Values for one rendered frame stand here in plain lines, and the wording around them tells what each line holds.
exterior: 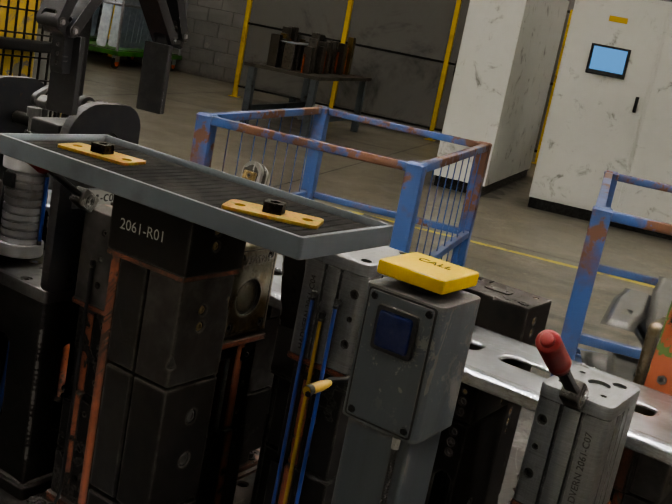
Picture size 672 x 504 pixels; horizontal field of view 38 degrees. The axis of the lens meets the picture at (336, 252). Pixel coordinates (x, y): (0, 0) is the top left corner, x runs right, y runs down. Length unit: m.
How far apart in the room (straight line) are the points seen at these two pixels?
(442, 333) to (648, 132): 8.28
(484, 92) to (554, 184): 1.05
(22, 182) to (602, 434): 0.74
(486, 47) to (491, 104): 0.51
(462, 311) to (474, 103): 8.34
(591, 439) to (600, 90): 8.16
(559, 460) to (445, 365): 0.18
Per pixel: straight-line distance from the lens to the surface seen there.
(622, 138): 8.99
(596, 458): 0.88
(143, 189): 0.84
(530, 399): 1.01
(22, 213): 1.24
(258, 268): 1.09
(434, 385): 0.75
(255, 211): 0.82
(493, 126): 9.04
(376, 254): 0.98
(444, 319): 0.73
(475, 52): 9.08
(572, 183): 9.03
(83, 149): 0.98
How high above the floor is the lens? 1.33
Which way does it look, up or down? 13 degrees down
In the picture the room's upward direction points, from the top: 11 degrees clockwise
